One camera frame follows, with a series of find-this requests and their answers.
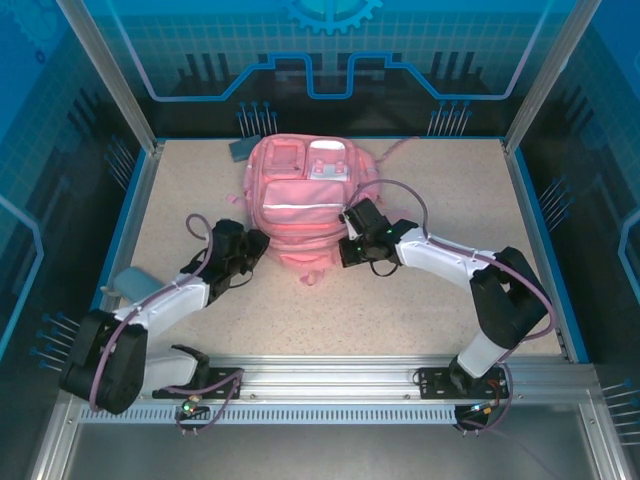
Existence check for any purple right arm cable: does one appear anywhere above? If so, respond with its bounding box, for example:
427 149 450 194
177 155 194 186
349 179 555 437

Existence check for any slotted cable duct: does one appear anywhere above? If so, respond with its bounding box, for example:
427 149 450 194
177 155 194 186
78 405 459 426

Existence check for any aluminium right frame post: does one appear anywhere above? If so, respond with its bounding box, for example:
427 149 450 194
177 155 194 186
502 0 604 156

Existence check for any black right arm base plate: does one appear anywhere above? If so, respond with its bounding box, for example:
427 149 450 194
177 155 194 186
417 367 511 401

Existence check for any pink backpack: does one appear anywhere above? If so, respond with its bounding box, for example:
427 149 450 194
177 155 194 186
227 132 421 287

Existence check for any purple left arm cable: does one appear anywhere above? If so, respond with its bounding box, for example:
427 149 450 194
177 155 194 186
87 213 246 437

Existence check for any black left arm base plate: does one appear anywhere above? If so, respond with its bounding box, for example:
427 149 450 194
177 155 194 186
151 367 245 401

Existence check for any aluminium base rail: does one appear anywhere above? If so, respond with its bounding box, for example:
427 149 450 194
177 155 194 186
64 354 601 401

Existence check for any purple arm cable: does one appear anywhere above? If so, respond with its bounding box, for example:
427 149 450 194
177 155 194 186
349 179 555 437
87 213 246 437

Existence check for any grey blue pencil case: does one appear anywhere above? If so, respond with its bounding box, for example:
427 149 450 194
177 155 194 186
228 138 261 164

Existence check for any aluminium frame post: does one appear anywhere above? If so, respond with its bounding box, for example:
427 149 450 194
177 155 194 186
54 0 166 154
502 0 604 156

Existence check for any aluminium left frame post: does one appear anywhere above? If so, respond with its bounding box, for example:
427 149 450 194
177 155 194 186
54 0 166 154

